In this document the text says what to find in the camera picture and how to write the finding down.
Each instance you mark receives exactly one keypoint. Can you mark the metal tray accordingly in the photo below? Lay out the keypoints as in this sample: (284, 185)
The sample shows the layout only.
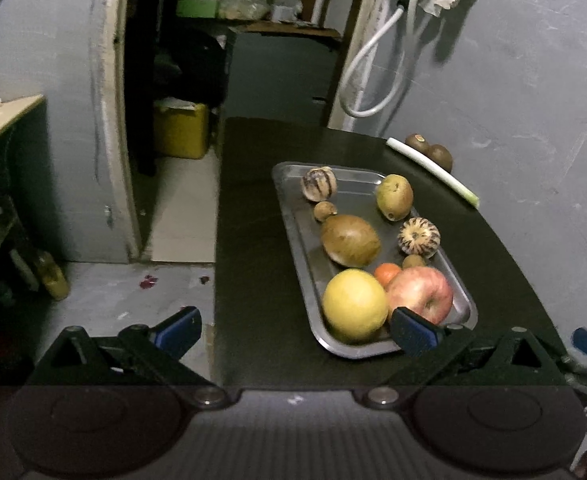
(356, 194)

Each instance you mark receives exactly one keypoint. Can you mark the dark cabinet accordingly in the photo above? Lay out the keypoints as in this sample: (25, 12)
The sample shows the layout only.
(280, 72)

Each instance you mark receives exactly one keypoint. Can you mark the brown oval fruit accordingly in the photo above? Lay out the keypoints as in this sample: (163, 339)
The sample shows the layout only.
(350, 241)

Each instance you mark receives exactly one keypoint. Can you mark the small orange tangerine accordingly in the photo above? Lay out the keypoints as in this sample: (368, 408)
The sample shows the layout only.
(386, 272)

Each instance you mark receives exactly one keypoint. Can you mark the green box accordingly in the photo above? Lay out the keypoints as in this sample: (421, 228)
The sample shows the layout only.
(197, 8)

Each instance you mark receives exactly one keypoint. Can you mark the green-brown pear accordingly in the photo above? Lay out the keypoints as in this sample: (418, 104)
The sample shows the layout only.
(394, 197)

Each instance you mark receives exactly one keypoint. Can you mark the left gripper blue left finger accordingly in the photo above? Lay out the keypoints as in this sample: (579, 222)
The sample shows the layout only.
(179, 333)

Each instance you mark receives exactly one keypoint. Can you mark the yellow lemon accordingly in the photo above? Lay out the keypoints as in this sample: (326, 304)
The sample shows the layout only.
(355, 305)

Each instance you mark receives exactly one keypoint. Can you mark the yellow bin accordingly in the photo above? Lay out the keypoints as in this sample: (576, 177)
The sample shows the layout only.
(182, 128)

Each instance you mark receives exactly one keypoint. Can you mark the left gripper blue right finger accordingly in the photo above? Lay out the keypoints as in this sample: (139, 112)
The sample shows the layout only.
(413, 333)

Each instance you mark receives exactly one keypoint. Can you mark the red apple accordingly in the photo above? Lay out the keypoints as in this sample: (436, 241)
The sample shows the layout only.
(422, 289)

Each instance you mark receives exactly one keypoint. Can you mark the kiwi with sticker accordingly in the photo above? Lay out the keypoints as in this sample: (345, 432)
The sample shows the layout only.
(418, 143)

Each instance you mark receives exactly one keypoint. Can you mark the white leek stalk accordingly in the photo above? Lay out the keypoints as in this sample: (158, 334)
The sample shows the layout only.
(437, 171)

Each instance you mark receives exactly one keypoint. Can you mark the striped pepino melon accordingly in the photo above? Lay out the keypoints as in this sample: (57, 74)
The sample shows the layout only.
(419, 236)
(319, 184)

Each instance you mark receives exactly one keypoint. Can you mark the small brown kiwi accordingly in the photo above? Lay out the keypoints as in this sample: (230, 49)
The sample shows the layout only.
(414, 261)

